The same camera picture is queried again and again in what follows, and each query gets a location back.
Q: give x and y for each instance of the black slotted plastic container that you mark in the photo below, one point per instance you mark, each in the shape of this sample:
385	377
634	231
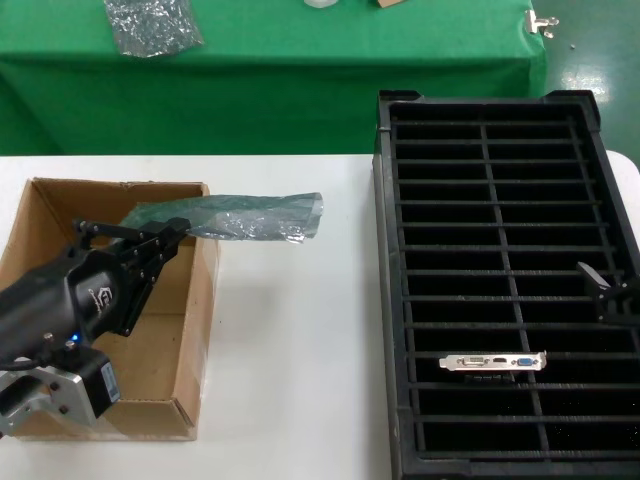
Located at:
500	200

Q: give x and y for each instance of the grey antistatic bag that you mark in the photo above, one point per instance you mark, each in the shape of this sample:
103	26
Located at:
250	217
150	25

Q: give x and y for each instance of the crumpled grey antistatic bag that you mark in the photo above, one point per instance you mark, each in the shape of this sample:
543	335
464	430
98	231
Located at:
150	25

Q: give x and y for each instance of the green tablecloth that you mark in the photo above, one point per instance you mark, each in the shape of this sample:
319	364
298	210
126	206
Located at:
300	75

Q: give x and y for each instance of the silver metal clip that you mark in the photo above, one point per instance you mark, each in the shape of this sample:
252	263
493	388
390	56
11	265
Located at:
537	22

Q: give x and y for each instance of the open cardboard box with flaps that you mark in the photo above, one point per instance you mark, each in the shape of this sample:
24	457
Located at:
390	3

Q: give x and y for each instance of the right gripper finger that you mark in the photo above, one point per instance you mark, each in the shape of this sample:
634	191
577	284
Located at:
597	282
620	311

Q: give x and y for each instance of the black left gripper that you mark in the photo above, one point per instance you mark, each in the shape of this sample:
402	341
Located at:
60	302

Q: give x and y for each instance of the graphics card with metal bracket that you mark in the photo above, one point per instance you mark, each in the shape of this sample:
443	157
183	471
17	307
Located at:
492	362

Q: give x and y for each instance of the brown cardboard box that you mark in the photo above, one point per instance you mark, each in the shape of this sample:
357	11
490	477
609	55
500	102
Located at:
195	325

